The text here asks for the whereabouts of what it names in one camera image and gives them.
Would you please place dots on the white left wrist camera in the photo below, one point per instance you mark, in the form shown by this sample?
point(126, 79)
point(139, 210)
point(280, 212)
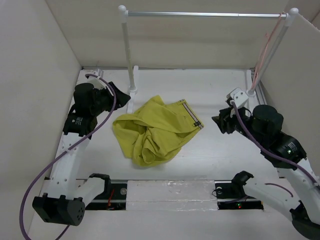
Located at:
point(95, 78)

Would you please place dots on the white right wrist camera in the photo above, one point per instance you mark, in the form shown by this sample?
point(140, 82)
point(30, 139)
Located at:
point(238, 96)

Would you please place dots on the white and silver clothes rack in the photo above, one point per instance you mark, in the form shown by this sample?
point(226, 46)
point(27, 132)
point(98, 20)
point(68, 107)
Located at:
point(134, 70)

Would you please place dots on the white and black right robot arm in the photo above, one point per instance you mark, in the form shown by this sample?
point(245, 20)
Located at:
point(264, 128)

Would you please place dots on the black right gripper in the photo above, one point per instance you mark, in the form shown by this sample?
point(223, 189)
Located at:
point(224, 119)

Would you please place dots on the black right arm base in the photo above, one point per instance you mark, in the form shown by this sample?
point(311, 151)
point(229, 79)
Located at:
point(229, 197)

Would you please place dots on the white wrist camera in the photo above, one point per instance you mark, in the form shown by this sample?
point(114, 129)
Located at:
point(238, 96)
point(95, 78)

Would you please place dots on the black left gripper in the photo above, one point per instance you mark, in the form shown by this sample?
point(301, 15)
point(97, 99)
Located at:
point(121, 98)

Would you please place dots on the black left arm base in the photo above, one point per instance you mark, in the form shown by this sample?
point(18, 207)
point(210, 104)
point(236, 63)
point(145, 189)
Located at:
point(115, 200)

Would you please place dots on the yellow trousers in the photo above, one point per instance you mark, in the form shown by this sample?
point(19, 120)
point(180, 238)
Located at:
point(156, 132)

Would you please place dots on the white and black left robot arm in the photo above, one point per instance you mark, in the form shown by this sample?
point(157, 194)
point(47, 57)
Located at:
point(64, 202)

